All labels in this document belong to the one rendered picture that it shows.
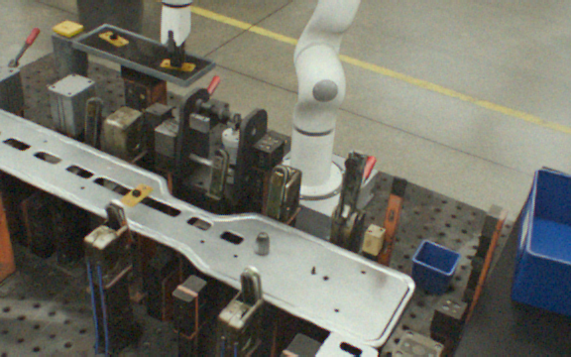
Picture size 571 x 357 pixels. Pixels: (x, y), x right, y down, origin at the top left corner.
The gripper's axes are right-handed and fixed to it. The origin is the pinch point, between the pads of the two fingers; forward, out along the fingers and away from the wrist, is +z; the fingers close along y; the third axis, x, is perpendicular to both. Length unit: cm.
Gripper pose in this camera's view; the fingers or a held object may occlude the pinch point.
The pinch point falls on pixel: (177, 57)
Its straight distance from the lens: 192.3
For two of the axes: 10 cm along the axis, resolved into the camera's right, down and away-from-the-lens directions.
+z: -0.7, 8.0, 5.9
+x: 9.8, 1.8, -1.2
